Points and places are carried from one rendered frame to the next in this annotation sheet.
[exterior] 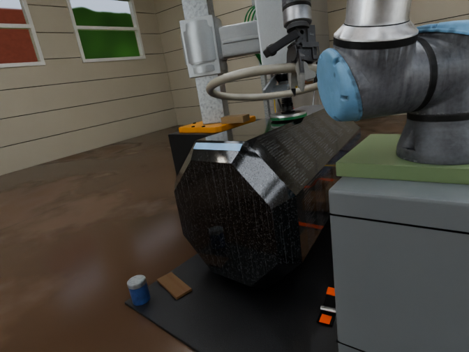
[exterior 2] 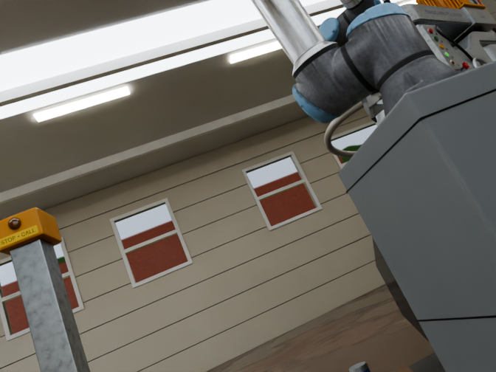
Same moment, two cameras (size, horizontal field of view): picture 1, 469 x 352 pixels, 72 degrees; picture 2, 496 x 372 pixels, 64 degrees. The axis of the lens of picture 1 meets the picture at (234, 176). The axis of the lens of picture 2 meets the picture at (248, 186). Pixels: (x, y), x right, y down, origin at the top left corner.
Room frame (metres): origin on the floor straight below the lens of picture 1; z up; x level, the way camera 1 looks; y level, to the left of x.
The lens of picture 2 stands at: (-0.34, -0.67, 0.61)
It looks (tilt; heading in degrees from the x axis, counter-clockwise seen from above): 16 degrees up; 38
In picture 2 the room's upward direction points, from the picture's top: 25 degrees counter-clockwise
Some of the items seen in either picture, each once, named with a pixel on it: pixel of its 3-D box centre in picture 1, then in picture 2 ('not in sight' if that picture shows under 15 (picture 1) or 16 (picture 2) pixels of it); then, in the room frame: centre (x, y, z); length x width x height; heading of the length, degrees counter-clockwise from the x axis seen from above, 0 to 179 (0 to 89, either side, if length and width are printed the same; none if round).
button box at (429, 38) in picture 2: not in sight; (438, 49); (1.83, -0.46, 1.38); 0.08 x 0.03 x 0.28; 164
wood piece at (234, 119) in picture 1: (235, 119); not in sight; (2.48, -0.07, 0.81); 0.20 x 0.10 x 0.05; 55
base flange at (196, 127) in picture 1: (217, 123); not in sight; (2.69, 0.08, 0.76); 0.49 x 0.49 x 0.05; 47
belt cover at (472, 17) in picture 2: not in sight; (438, 31); (2.26, -0.47, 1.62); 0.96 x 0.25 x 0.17; 164
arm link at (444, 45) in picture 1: (444, 67); (384, 46); (0.69, -0.47, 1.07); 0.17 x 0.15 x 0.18; 94
